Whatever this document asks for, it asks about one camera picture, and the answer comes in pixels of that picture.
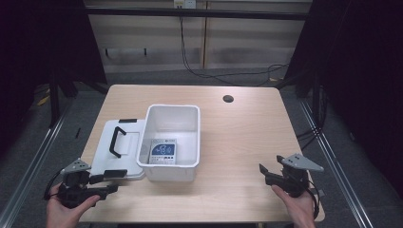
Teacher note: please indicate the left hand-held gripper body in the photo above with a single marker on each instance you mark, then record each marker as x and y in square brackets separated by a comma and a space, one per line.
[74, 186]

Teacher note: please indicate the white plastic storage bin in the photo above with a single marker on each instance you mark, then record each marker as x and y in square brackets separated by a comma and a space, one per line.
[172, 126]

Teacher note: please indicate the small black floor strip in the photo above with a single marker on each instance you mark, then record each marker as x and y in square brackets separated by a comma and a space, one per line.
[77, 133]

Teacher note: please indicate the black metal stand leg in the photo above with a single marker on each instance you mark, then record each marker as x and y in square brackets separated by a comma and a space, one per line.
[54, 101]

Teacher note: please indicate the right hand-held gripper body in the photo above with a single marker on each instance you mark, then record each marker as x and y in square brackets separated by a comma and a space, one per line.
[293, 182]

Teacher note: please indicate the metal floor rail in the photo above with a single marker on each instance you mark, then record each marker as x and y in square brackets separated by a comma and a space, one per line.
[34, 164]
[335, 158]

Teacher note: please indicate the person's left hand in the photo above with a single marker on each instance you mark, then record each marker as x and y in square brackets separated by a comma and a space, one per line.
[57, 215]

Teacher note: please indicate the white wall socket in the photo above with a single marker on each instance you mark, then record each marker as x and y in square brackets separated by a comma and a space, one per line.
[184, 3]

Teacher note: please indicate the round dark table grommet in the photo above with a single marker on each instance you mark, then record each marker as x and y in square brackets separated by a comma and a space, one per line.
[228, 98]

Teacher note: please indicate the dark curtain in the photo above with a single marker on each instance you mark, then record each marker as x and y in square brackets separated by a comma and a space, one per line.
[38, 57]
[364, 79]

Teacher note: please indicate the person's right hand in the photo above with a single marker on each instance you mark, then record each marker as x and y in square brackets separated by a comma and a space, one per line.
[301, 212]

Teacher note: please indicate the white and blue small box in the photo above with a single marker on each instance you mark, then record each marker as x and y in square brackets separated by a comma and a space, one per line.
[162, 152]

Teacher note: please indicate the yellow floor tape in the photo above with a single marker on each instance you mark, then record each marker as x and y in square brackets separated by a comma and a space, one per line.
[43, 100]

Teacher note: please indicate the black horizontal frame bar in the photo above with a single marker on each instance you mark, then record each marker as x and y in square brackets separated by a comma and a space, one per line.
[196, 13]

